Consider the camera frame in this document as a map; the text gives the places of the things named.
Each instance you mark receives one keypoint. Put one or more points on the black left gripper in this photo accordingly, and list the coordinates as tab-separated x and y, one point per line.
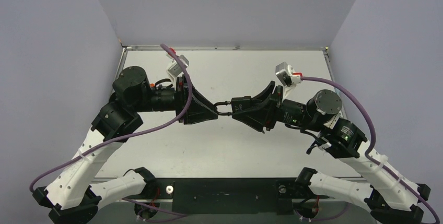
200	109

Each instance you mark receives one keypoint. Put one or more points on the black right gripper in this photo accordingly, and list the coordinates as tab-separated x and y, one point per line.
274	108

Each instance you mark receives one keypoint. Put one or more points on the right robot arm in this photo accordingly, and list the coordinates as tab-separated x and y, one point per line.
385	194

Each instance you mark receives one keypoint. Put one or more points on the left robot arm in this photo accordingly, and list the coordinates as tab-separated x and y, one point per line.
72	197

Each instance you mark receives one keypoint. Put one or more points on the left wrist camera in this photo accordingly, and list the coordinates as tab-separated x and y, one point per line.
174	70

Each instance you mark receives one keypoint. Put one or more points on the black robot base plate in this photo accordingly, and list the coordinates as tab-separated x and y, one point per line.
198	196

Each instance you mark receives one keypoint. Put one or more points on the aluminium table edge rail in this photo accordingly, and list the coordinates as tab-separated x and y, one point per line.
226	48

